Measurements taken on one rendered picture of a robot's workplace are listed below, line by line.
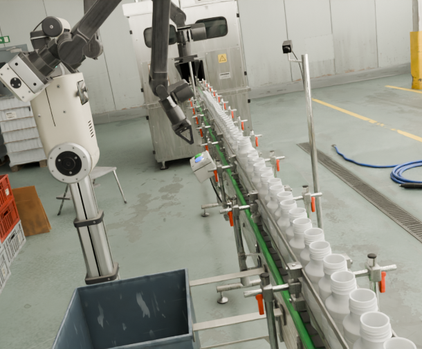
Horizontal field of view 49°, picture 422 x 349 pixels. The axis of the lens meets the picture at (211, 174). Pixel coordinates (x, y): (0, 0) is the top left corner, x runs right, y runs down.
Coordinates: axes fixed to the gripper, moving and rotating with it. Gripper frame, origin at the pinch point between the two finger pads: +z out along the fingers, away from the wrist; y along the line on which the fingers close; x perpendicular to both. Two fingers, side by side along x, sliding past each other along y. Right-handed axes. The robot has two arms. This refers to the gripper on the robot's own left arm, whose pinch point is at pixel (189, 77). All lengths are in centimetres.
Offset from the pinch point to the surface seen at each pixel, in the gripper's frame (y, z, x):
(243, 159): -12, 26, 49
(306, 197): -25, 31, 82
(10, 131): 278, 78, -539
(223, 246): -8, 141, -125
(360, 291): -15, 23, 144
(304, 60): -63, 5, -46
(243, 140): -13, 20, 49
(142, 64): 45, 5, -389
